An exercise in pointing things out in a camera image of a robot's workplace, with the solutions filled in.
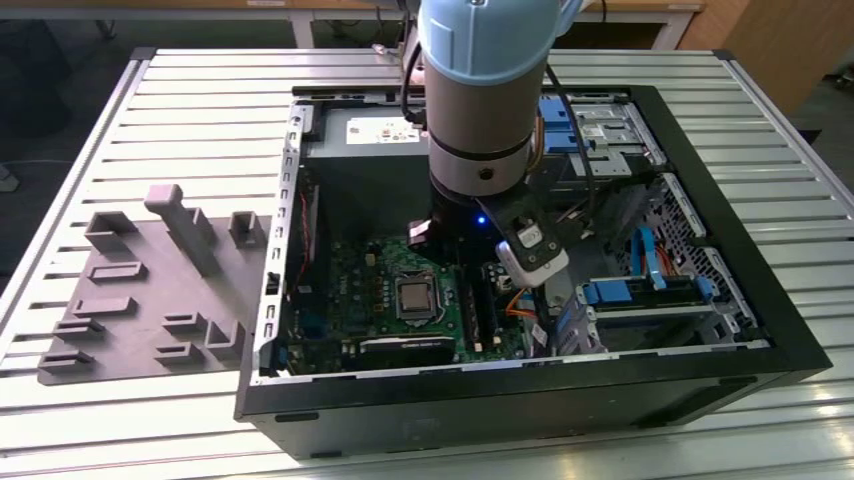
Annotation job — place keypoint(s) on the metal disk bay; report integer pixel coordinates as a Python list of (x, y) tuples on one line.
[(657, 311)]

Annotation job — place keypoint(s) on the white framed wooden desk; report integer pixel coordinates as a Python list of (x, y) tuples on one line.
[(303, 30)]

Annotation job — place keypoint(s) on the metal optical drive cage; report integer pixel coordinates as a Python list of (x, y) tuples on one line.
[(614, 165)]

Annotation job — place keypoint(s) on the blue plastic bay latch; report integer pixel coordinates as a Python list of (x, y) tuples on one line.
[(561, 130)]

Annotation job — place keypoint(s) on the wooden cabinet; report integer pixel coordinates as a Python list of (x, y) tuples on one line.
[(774, 50)]

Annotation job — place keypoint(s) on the black graphics card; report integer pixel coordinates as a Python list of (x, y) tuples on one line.
[(400, 355)]

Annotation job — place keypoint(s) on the metal CPU socket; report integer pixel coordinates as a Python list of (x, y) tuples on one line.
[(418, 317)]

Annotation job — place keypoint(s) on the hard disk in blue carrier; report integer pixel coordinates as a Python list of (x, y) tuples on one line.
[(610, 292)]

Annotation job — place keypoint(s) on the silver CPU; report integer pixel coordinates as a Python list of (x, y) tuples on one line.
[(416, 298)]

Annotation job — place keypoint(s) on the grey power supply unit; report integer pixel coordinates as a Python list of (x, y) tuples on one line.
[(360, 185)]

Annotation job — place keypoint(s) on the black PC case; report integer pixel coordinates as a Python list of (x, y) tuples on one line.
[(467, 415)]

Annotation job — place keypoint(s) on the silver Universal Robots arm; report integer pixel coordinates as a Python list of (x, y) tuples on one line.
[(480, 100)]

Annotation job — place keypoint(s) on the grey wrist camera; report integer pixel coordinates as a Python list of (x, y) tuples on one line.
[(419, 235)]

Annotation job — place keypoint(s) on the black RAM slot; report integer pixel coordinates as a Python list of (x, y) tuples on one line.
[(478, 346)]

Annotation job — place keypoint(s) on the green motherboard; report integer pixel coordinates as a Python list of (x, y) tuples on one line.
[(354, 260)]

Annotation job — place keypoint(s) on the grey parts rack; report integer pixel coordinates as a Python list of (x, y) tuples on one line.
[(154, 270)]

